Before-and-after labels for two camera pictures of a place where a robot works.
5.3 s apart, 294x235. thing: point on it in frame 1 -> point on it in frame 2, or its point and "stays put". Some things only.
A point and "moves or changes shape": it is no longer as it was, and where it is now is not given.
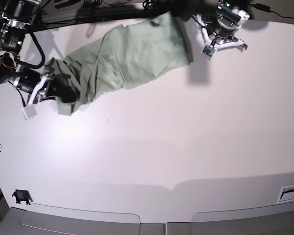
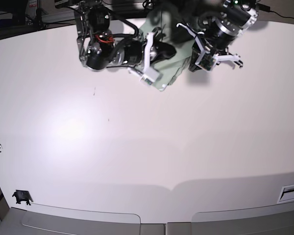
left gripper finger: [61, 83] -> [159, 35]
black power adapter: [261, 7] stays put
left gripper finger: [65, 94] -> [160, 51]
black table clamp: [22, 195] stays put
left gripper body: [40, 92] -> [149, 41]
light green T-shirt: [124, 55] moves or changes shape
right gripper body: [217, 45] -> [206, 60]
